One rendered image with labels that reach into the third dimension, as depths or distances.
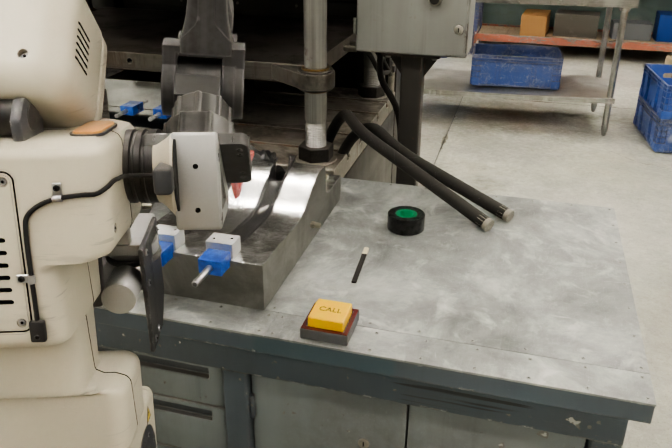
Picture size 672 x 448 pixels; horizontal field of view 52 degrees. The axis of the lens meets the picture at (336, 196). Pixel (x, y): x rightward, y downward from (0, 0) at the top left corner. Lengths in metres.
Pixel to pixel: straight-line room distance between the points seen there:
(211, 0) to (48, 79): 0.22
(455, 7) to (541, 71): 3.09
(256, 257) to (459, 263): 0.42
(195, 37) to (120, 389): 0.44
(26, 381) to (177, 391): 0.54
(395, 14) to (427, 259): 0.74
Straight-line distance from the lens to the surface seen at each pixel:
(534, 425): 1.21
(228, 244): 1.19
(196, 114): 0.81
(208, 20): 0.86
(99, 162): 0.72
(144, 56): 2.10
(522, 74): 4.89
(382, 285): 1.29
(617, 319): 1.29
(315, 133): 1.86
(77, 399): 0.93
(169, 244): 1.23
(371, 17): 1.88
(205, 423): 1.42
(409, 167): 1.62
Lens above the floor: 1.46
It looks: 24 degrees down
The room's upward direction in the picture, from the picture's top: straight up
